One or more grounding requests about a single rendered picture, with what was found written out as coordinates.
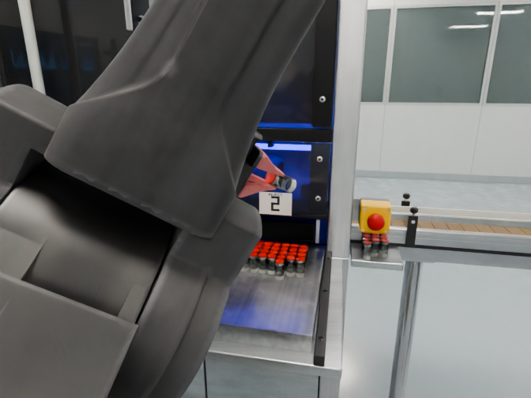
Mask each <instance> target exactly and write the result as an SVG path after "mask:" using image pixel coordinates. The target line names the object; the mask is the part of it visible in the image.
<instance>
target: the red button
mask: <svg viewBox="0 0 531 398"><path fill-rule="evenodd" d="M367 225H368V227H369V228H370V229H371V230H373V231H380V230H382V229H383V228H384V226H385V221H384V219H383V217H382V216H381V215H379V214H372V215H370V216H369V217H368V219H367Z"/></svg>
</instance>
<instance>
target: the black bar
mask: <svg viewBox="0 0 531 398"><path fill-rule="evenodd" d="M332 253H333V252H332V251H326V254H325V260H324V268H323V275H322V289H321V296H320V303H319V310H318V324H317V331H316V338H315V346H314V362H313V364H314V366H324V365H325V354H326V333H327V321H328V309H329V298H330V277H331V265H332Z"/></svg>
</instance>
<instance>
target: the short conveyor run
mask: <svg viewBox="0 0 531 398"><path fill-rule="evenodd" d="M403 198H404V199H405V200H404V201H401V206H396V205H391V208H392V211H391V218H390V232H389V234H387V237H388V240H389V244H388V245H389V246H397V247H398V249H399V252H400V255H401V259H406V260H416V261H434V262H444V263H453V264H463V265H481V266H491V267H500V268H518V269H528V270H531V214H529V213H516V212H489V211H477V210H463V209H449V208H423V207H409V206H410V201H408V199H409V198H410V194H409V193H403ZM361 237H362V232H360V229H359V220H352V230H351V241H350V248H351V243H358V244H361Z"/></svg>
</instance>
